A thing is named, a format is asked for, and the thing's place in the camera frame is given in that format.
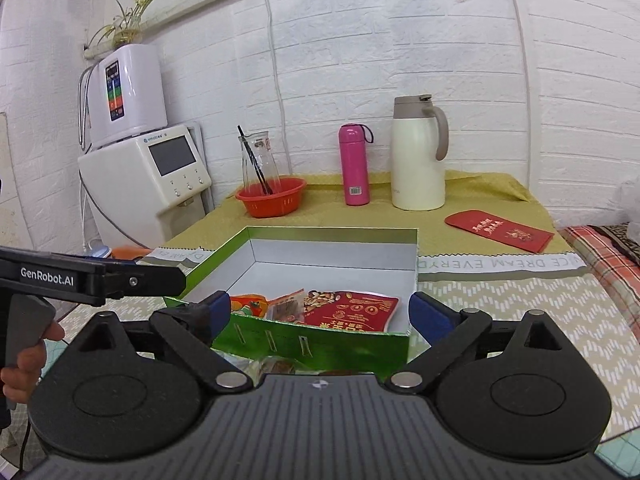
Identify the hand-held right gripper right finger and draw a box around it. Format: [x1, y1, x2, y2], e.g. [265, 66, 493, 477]
[385, 291, 576, 393]

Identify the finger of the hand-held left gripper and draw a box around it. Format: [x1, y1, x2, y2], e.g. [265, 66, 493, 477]
[102, 262, 186, 302]

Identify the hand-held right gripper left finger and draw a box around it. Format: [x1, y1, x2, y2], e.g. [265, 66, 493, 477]
[65, 290, 253, 394]

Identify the orange snack packet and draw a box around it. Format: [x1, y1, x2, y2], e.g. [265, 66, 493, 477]
[230, 294, 273, 318]

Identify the large red snack packet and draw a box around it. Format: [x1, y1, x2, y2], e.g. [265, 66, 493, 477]
[302, 290, 401, 333]

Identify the clear brown snack packet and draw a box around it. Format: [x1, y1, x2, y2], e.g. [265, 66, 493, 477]
[267, 289, 306, 323]

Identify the green cardboard box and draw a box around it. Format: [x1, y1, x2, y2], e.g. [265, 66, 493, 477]
[162, 226, 420, 383]

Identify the person's left hand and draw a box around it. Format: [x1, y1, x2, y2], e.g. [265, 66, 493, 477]
[0, 320, 66, 403]

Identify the white water dispenser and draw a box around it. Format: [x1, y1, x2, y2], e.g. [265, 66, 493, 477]
[77, 122, 213, 251]

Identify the green tablecloth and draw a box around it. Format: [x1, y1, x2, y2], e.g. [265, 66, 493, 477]
[165, 170, 576, 256]

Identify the red envelope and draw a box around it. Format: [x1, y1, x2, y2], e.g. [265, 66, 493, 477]
[444, 210, 556, 254]

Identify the red plastic bowl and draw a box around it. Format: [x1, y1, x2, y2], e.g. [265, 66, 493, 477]
[235, 177, 308, 219]

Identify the cream thermos jug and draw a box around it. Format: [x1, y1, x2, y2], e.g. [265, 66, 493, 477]
[391, 94, 450, 212]

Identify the black straw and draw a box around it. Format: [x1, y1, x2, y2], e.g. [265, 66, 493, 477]
[237, 126, 273, 196]

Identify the pink thermos bottle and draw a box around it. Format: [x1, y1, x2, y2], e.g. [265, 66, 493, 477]
[338, 123, 375, 207]

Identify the glass carafe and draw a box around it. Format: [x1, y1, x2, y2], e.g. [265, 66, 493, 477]
[239, 131, 281, 196]

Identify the plaid blanket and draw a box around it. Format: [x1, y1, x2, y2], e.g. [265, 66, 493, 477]
[557, 222, 640, 331]

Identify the white water purifier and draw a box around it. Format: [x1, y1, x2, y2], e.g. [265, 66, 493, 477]
[82, 44, 168, 150]

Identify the brown patterned cloth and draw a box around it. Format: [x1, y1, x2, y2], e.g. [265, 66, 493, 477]
[595, 222, 640, 256]

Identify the clear plastic bag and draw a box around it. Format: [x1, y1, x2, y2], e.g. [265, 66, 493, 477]
[612, 175, 640, 226]

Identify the potted green plant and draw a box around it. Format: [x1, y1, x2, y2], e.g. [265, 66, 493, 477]
[82, 0, 166, 56]

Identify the black cable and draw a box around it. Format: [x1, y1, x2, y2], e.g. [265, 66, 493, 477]
[16, 410, 34, 473]

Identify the grey flexible hose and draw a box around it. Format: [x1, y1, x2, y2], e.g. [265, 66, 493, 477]
[76, 65, 97, 155]

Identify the white wall cable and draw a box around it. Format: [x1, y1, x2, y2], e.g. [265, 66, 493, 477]
[261, 0, 293, 177]
[502, 0, 533, 177]

